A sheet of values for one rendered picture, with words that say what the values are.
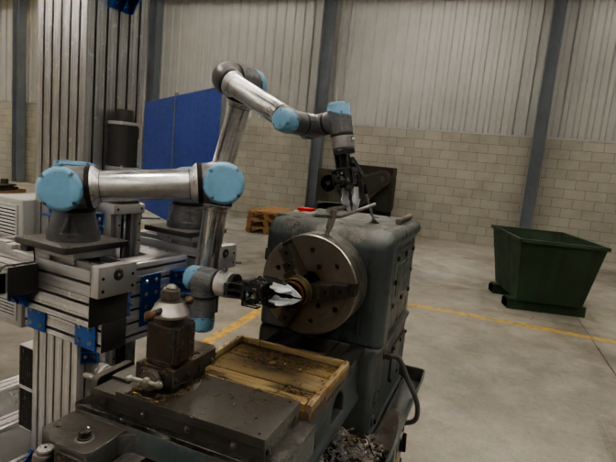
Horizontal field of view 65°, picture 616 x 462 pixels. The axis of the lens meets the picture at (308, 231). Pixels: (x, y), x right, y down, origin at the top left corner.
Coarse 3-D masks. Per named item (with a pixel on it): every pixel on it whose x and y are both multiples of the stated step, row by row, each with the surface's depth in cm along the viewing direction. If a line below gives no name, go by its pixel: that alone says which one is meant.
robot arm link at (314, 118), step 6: (312, 114) 160; (318, 114) 162; (312, 120) 157; (318, 120) 159; (312, 126) 157; (318, 126) 160; (312, 132) 159; (318, 132) 161; (324, 132) 160; (306, 138) 166; (312, 138) 166
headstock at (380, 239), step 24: (288, 216) 174; (312, 216) 182; (360, 216) 198; (384, 216) 208; (360, 240) 159; (384, 240) 157; (408, 240) 193; (384, 264) 157; (408, 264) 193; (384, 288) 158; (408, 288) 201; (264, 312) 175; (360, 312) 161; (384, 312) 160; (336, 336) 165; (360, 336) 162; (384, 336) 162
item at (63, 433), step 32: (64, 416) 98; (96, 416) 98; (128, 416) 96; (64, 448) 88; (96, 448) 88; (128, 448) 94; (160, 448) 92; (192, 448) 89; (224, 448) 89; (288, 448) 91
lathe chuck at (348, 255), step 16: (288, 240) 155; (304, 240) 149; (320, 240) 147; (336, 240) 150; (272, 256) 154; (304, 256) 150; (320, 256) 148; (336, 256) 146; (352, 256) 149; (272, 272) 154; (320, 272) 148; (336, 272) 146; (352, 272) 144; (320, 304) 149; (336, 304) 147; (352, 304) 145; (304, 320) 152; (320, 320) 150; (336, 320) 148
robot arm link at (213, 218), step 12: (204, 204) 151; (216, 204) 150; (228, 204) 152; (204, 216) 152; (216, 216) 151; (204, 228) 152; (216, 228) 152; (204, 240) 152; (216, 240) 153; (204, 252) 153; (216, 252) 154; (204, 264) 153; (216, 264) 155
